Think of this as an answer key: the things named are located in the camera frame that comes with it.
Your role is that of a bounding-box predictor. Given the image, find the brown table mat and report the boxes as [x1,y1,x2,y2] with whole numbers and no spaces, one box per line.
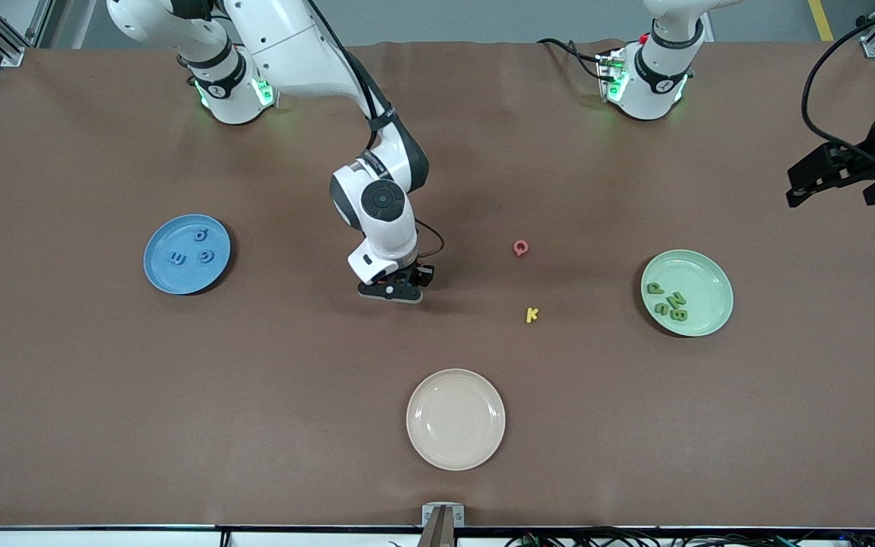
[0,40,875,529]

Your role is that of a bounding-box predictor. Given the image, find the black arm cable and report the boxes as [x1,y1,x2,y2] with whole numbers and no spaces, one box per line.
[801,0,875,168]
[305,0,446,259]

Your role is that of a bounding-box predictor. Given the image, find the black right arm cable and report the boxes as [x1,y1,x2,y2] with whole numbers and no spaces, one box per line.
[305,0,446,259]

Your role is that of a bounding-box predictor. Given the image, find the black base cable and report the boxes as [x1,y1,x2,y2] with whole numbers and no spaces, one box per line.
[535,36,607,83]

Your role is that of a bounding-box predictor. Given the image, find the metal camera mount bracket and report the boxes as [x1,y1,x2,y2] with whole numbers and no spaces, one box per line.
[416,502,466,547]

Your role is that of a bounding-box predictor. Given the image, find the beige plate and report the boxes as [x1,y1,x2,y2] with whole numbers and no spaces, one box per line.
[406,368,507,472]

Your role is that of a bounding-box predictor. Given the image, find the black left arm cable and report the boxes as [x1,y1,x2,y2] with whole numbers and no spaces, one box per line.
[801,0,875,168]

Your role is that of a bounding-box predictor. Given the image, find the green plate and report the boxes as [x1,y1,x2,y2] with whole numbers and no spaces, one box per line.
[640,249,734,337]

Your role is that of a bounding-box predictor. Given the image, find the blue plate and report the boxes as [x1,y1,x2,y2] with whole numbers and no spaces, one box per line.
[143,213,232,296]

